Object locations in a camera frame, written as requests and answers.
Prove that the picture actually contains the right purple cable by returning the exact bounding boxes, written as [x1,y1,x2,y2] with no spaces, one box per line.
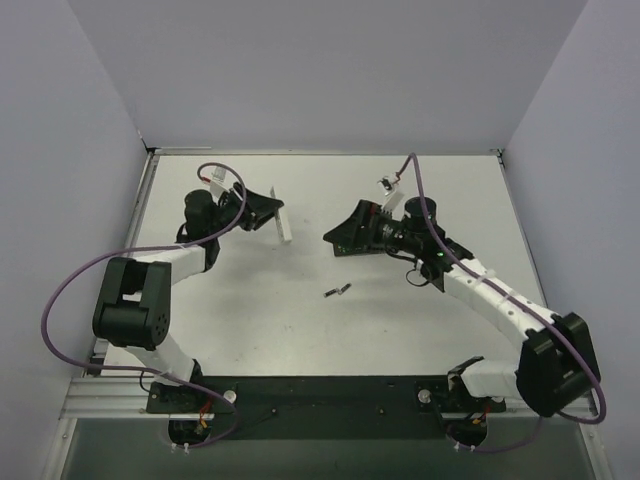
[394,152,607,454]

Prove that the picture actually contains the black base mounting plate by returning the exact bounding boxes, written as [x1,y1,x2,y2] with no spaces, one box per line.
[146,375,506,444]

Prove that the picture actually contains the aluminium front rail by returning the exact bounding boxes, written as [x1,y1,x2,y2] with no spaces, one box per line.
[59,375,599,420]

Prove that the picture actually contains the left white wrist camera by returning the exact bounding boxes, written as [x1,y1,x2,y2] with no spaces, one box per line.
[209,167,233,201]

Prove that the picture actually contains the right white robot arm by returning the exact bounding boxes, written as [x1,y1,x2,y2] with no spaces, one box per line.
[323,197,601,417]

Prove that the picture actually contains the black tv remote control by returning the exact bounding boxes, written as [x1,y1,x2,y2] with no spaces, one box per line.
[333,245,384,258]

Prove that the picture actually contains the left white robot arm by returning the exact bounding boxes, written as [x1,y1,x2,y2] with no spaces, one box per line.
[92,182,288,412]

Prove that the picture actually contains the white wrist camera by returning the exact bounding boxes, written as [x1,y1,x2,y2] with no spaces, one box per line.
[209,167,233,201]
[377,175,404,214]

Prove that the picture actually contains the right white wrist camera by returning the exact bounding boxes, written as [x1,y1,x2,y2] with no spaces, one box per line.
[377,175,404,214]

